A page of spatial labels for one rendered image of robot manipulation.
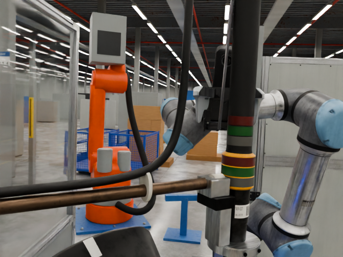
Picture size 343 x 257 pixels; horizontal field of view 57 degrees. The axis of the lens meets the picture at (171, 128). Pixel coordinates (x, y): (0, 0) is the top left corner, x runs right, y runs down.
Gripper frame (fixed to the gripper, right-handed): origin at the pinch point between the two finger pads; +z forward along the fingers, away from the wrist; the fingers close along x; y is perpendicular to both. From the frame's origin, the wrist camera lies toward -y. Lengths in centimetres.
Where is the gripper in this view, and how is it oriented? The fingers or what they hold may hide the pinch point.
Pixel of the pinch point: (229, 90)
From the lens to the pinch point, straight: 48.9
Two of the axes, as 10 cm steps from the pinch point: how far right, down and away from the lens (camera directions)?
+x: -10.0, -0.5, 0.8
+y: -0.4, 10.0, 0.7
